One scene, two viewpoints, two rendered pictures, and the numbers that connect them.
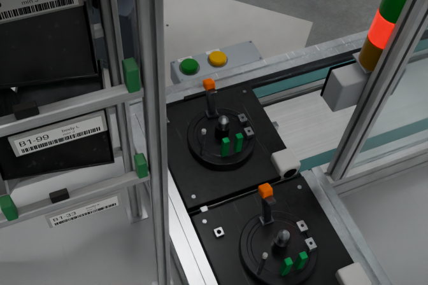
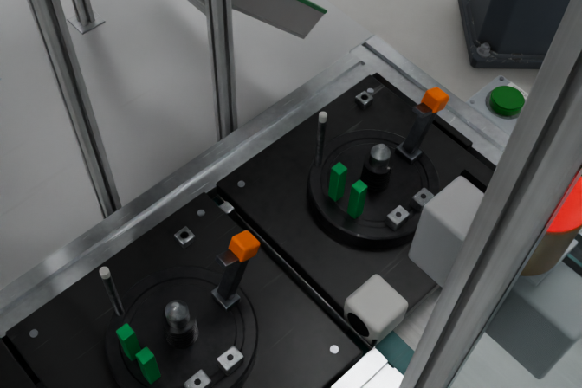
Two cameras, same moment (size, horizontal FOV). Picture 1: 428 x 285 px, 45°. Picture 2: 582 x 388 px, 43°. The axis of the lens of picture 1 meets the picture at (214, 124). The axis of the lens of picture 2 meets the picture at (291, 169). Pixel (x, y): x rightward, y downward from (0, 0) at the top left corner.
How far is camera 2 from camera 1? 60 cm
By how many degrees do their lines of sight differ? 40
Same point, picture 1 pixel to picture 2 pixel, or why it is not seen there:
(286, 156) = (381, 300)
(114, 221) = (203, 136)
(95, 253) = (146, 132)
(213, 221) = (206, 225)
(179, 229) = (182, 190)
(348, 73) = (469, 209)
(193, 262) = (132, 226)
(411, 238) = not seen: outside the picture
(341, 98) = (422, 238)
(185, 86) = (459, 110)
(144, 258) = not seen: hidden behind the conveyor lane
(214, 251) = (151, 243)
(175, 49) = not seen: hidden behind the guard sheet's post
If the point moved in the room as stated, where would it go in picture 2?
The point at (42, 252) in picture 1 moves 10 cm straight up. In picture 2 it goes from (128, 75) to (117, 22)
